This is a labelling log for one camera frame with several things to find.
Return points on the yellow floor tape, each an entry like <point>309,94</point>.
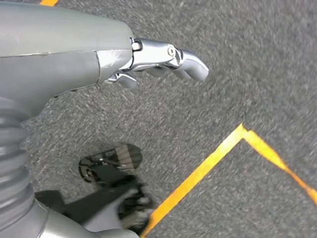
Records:
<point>198,177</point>

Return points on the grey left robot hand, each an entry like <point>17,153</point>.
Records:
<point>62,49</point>

